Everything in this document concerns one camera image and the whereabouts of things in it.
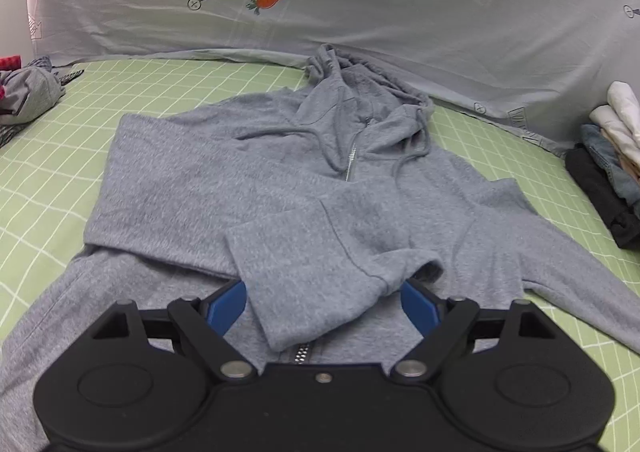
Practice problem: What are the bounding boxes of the folded white garment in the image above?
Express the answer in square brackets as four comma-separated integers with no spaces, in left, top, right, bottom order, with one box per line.
[588,80,640,151]

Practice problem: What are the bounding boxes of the crumpled grey garment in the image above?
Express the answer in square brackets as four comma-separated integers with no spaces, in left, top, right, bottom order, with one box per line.
[0,65,67,126]

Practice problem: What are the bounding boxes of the folded blue jeans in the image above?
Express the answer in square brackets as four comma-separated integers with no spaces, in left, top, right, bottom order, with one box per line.
[580,124,640,219]

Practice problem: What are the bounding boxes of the grey zip hoodie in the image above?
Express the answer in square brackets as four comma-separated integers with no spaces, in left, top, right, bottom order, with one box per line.
[0,43,640,413]

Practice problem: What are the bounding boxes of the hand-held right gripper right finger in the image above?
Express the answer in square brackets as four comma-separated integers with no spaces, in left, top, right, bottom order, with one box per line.
[391,279,546,382]

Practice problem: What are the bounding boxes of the folded beige garment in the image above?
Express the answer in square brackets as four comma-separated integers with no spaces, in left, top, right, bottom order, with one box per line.
[600,127,640,181]

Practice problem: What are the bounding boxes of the folded black garment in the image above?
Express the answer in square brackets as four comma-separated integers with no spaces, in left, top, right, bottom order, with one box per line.
[564,144,640,251]

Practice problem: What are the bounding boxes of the blue-grey plaid shirt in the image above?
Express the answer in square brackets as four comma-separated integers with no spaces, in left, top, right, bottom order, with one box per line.
[0,55,86,149]

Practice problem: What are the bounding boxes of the red checkered cloth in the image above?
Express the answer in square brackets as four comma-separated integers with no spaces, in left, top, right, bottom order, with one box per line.
[0,54,24,104]

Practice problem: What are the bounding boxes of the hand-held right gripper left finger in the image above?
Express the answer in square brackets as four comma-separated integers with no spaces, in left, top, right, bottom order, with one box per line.
[92,279,254,383]

